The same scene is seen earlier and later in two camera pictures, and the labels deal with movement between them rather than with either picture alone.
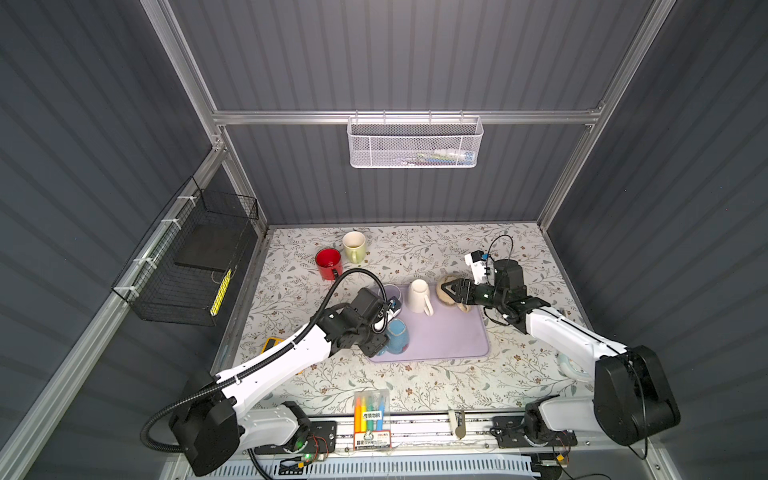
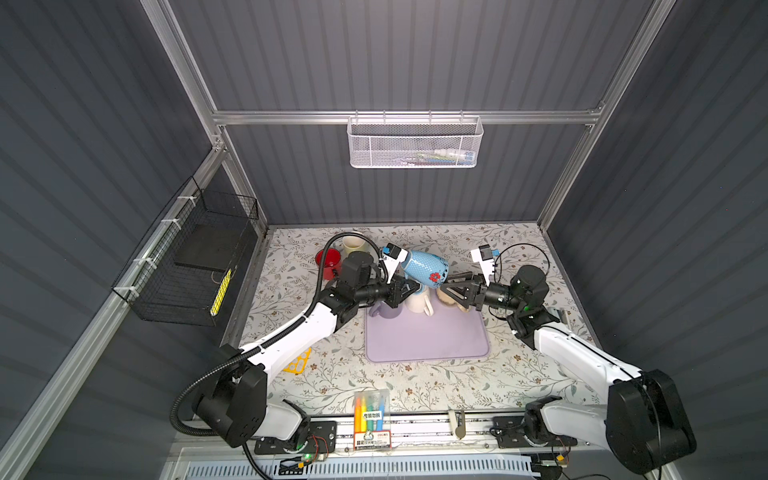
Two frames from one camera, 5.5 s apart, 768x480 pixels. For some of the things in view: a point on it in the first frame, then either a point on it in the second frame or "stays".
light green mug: (354, 243) stays
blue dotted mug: (397, 337) → (427, 270)
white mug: (418, 297) stays
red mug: (329, 263) stays
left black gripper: (372, 347) → (395, 295)
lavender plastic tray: (448, 334) stays
